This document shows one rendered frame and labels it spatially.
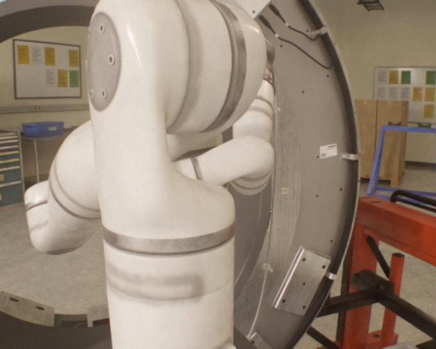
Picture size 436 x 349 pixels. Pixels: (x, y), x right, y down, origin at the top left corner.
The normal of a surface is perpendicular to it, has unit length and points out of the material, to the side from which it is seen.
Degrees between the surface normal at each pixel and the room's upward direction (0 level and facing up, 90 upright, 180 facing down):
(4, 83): 90
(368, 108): 90
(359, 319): 90
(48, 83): 90
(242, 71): 101
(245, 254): 69
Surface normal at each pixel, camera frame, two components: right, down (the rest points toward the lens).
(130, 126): -0.52, 0.22
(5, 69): 0.85, 0.10
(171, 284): 0.07, 0.18
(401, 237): -0.95, 0.06
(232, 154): -0.25, -0.43
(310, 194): 0.33, 0.18
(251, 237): -0.91, -0.22
